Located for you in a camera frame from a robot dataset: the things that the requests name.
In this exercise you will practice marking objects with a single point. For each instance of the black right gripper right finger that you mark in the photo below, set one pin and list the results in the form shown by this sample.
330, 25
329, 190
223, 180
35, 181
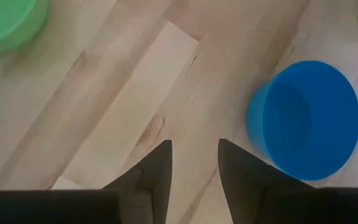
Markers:
275, 205

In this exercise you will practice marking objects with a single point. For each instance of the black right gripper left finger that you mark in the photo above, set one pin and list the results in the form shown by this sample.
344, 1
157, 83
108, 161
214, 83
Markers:
73, 208

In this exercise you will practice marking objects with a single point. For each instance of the blue plastic mini bowl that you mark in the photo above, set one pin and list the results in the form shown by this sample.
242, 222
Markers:
306, 124

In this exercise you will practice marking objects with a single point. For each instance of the green plastic mini bowl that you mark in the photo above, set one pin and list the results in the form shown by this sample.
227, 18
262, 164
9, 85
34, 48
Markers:
5, 21

